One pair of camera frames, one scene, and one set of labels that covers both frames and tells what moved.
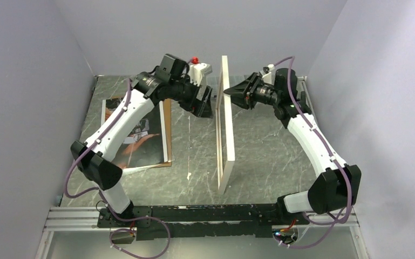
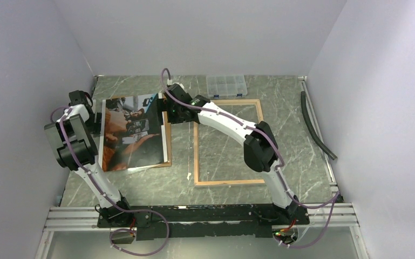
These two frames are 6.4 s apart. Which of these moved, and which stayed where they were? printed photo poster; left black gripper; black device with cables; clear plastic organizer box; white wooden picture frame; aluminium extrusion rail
Moved: white wooden picture frame; left black gripper
Stayed: clear plastic organizer box; printed photo poster; aluminium extrusion rail; black device with cables
